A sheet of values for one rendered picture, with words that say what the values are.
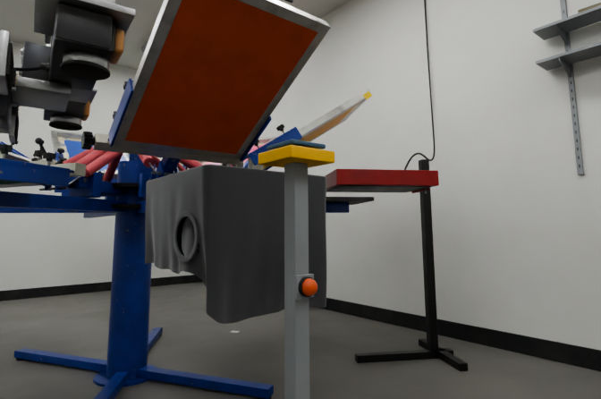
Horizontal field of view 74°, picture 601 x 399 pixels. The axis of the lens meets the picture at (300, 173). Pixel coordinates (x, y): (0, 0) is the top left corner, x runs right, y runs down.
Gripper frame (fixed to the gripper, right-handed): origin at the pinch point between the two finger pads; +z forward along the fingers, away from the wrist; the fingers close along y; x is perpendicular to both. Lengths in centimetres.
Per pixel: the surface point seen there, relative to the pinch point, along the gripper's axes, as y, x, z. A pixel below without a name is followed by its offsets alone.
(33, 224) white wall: -474, -17, -77
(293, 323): -12, -14, 92
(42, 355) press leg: -232, -33, 79
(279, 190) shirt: -29, 2, 54
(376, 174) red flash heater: -70, 105, 22
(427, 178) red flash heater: -56, 132, 28
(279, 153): 0, -18, 57
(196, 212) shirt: -37, -22, 59
